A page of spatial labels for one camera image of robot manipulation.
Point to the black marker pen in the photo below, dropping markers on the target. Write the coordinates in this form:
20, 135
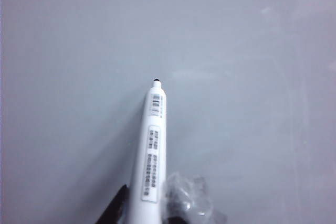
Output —
152, 155

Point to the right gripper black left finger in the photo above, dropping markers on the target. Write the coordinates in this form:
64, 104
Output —
115, 208

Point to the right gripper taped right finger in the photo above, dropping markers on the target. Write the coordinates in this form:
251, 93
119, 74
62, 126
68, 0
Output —
189, 203

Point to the white whiteboard with black frame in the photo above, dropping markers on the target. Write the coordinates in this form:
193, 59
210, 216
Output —
236, 51

